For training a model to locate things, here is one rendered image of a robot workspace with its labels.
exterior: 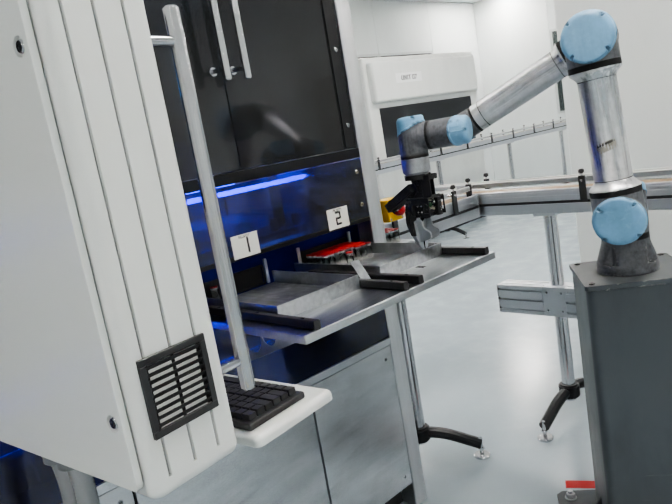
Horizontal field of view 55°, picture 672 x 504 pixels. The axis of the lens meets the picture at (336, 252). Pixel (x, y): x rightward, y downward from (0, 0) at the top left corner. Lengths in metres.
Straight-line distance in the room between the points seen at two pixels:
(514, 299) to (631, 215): 1.20
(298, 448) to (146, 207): 1.11
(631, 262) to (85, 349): 1.31
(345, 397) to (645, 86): 1.80
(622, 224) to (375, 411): 0.94
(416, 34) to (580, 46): 8.33
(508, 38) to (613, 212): 9.30
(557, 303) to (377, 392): 0.89
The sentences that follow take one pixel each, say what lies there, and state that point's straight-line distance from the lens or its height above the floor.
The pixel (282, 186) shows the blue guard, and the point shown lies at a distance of 1.75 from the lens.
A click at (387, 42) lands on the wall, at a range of 9.33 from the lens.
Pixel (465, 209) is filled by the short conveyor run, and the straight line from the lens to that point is 2.56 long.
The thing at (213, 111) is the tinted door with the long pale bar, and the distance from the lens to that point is 1.66.
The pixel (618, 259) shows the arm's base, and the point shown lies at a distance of 1.77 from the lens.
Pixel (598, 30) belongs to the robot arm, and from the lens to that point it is 1.58.
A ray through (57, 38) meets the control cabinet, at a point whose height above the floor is 1.43.
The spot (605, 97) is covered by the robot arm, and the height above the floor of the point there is 1.24.
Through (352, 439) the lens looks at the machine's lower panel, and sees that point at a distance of 2.02.
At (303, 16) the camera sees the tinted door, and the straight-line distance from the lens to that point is 1.92.
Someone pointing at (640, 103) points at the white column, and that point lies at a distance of 2.98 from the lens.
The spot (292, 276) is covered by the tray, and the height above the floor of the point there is 0.90.
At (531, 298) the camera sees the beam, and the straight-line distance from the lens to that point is 2.67.
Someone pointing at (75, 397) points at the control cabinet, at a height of 0.95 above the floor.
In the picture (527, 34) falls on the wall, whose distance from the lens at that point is 10.66.
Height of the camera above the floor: 1.25
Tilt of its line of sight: 10 degrees down
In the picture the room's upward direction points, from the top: 10 degrees counter-clockwise
